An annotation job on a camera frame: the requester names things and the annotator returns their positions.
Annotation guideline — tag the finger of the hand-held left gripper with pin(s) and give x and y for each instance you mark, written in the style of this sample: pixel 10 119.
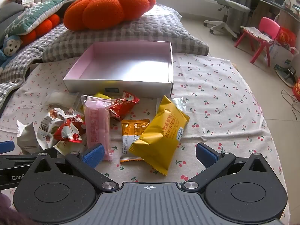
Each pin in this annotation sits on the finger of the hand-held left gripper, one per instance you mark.
pixel 6 146

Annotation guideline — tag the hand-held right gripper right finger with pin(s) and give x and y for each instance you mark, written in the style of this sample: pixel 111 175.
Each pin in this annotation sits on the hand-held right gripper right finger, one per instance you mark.
pixel 206 154

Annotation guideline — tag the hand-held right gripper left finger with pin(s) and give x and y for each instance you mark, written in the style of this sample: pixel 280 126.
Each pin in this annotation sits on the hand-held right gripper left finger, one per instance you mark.
pixel 93 155

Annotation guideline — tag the white green-print snack packet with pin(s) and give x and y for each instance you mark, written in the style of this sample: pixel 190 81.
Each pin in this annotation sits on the white green-print snack packet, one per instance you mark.
pixel 25 138

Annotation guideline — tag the cream snack packet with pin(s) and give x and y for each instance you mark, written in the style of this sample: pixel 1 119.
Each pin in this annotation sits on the cream snack packet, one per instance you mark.
pixel 70 148

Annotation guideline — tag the pink wafer snack packet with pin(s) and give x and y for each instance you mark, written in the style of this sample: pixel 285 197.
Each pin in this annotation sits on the pink wafer snack packet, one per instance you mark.
pixel 97 124

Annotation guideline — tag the red snack packet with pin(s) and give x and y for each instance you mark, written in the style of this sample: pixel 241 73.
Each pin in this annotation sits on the red snack packet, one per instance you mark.
pixel 68 132
pixel 123 104

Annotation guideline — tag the white brown-print snack packet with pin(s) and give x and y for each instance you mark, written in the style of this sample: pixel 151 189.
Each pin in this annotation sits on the white brown-print snack packet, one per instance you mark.
pixel 46 126

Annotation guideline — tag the orange snack packet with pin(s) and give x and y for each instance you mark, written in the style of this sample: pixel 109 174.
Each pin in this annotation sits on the orange snack packet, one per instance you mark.
pixel 131 129

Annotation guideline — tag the large yellow snack packet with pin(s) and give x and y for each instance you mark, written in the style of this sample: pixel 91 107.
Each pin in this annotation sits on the large yellow snack packet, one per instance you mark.
pixel 159 136

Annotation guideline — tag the small yellow snack packet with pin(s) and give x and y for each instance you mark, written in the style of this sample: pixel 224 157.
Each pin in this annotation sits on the small yellow snack packet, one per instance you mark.
pixel 102 96

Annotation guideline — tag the clear white pastry packet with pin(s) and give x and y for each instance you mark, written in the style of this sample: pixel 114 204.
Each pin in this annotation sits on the clear white pastry packet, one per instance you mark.
pixel 59 99

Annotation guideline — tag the pink cardboard box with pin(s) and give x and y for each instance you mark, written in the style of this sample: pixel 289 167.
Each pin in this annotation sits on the pink cardboard box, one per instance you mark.
pixel 121 63

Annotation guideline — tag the person's left hand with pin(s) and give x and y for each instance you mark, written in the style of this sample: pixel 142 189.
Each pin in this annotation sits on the person's left hand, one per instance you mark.
pixel 5 204

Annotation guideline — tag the cherry print bed sheet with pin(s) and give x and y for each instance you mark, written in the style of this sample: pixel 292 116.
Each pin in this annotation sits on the cherry print bed sheet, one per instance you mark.
pixel 222 98

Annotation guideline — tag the grey checked blanket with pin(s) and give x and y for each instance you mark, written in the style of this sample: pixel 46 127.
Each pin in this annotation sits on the grey checked blanket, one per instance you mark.
pixel 28 52

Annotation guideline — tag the blue monkey plush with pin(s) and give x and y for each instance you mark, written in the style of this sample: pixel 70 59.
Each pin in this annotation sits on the blue monkey plush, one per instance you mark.
pixel 10 48

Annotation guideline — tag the red printed bag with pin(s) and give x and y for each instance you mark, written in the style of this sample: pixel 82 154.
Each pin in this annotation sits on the red printed bag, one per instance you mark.
pixel 297 88

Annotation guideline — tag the black device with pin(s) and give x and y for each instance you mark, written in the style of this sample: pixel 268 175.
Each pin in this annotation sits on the black device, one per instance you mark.
pixel 287 73

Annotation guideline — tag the white cardboard box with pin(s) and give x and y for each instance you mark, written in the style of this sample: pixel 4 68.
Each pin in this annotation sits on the white cardboard box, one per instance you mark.
pixel 279 56

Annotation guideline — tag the small orange pumpkin pillow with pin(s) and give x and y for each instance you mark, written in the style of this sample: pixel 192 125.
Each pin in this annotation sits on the small orange pumpkin pillow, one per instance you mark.
pixel 44 24

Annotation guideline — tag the patterned cloth on chair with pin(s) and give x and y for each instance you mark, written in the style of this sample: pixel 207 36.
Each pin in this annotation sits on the patterned cloth on chair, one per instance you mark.
pixel 256 34

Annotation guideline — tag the grey checked pillow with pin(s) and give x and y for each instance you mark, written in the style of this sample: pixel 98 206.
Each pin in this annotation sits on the grey checked pillow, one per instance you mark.
pixel 140 31

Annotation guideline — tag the green snowflake pillow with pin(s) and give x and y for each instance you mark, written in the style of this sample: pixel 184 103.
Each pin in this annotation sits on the green snowflake pillow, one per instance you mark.
pixel 32 16

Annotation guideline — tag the red gift bag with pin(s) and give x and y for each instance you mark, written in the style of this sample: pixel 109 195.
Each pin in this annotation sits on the red gift bag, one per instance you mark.
pixel 286 37

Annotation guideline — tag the pink plastic child chair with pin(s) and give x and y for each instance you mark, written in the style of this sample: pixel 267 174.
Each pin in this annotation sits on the pink plastic child chair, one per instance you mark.
pixel 269 27

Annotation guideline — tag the large orange pumpkin pillow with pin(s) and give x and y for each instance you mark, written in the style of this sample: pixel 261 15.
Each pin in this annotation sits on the large orange pumpkin pillow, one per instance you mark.
pixel 105 9

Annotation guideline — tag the grey office chair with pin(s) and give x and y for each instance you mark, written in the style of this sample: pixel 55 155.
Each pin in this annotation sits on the grey office chair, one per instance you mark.
pixel 228 3

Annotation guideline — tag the wooden desk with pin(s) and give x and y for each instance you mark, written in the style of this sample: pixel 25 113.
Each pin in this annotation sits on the wooden desk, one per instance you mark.
pixel 264 9

